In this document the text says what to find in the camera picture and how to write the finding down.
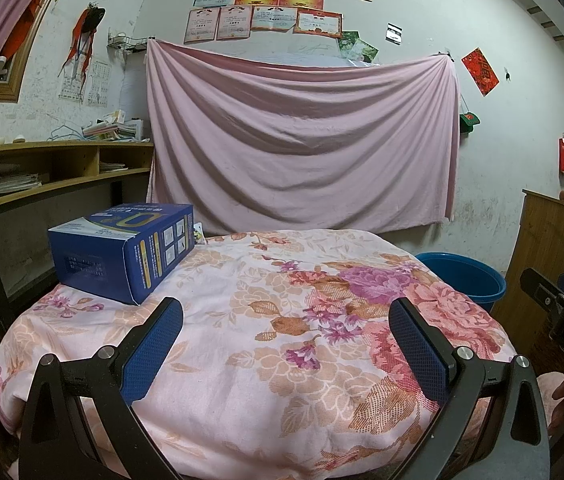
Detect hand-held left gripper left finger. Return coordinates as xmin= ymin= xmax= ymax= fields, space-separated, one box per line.
xmin=19 ymin=297 xmax=184 ymax=480

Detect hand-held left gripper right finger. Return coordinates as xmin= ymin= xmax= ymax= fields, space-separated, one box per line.
xmin=388 ymin=297 xmax=552 ymax=480

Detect blue plastic basin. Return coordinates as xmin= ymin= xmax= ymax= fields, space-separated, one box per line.
xmin=414 ymin=252 xmax=507 ymax=313

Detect wooden cabinet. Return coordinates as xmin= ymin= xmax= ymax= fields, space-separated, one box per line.
xmin=504 ymin=189 xmax=564 ymax=321

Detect person's pink pajama leg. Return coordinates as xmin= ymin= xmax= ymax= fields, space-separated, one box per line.
xmin=537 ymin=372 xmax=564 ymax=441

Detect floral pink blanket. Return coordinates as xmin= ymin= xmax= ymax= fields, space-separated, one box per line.
xmin=0 ymin=229 xmax=538 ymax=466

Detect blue cardboard box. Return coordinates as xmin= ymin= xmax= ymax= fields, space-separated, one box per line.
xmin=48 ymin=203 xmax=195 ymax=306

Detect wooden shelf desk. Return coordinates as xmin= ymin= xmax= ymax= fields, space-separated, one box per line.
xmin=0 ymin=140 xmax=155 ymax=311

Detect stack of books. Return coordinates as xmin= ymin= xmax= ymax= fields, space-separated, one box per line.
xmin=82 ymin=110 xmax=145 ymax=142

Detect pink hanging sheet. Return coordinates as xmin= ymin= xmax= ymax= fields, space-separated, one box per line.
xmin=146 ymin=39 xmax=462 ymax=235

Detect red tassel ornament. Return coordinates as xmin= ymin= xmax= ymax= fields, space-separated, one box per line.
xmin=59 ymin=4 xmax=107 ymax=78

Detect red cloth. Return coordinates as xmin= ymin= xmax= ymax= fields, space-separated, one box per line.
xmin=2 ymin=0 xmax=42 ymax=61

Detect red wall poster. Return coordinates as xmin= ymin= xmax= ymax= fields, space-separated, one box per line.
xmin=462 ymin=47 xmax=500 ymax=97

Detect wire clothes hangers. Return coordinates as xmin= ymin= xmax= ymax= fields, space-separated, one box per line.
xmin=48 ymin=125 xmax=87 ymax=142

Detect paper wall calendar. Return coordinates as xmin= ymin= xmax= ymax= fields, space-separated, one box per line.
xmin=59 ymin=60 xmax=110 ymax=107

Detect wire wall rack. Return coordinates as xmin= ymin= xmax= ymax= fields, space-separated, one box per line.
xmin=106 ymin=34 xmax=149 ymax=53

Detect wooden wall frame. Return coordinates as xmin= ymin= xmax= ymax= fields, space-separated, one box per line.
xmin=0 ymin=0 xmax=75 ymax=103

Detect group of wall certificates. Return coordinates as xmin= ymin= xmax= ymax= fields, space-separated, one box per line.
xmin=184 ymin=0 xmax=373 ymax=43

